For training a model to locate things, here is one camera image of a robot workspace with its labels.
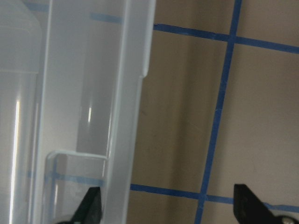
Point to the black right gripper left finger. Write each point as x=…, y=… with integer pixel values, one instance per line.
x=90, y=209

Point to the clear plastic box lid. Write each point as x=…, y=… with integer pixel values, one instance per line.
x=71, y=75

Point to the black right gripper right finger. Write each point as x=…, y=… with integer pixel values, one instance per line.
x=248, y=209

